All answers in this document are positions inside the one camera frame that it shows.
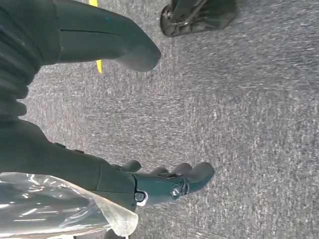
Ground clear plastic cover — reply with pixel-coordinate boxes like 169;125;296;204
0;171;139;239

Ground yellow angled floor tape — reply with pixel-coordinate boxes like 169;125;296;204
89;0;103;75

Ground ribbed grey right arm sleeve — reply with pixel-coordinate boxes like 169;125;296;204
0;0;43;124

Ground black robot right foot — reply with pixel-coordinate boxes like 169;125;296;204
160;0;237;37

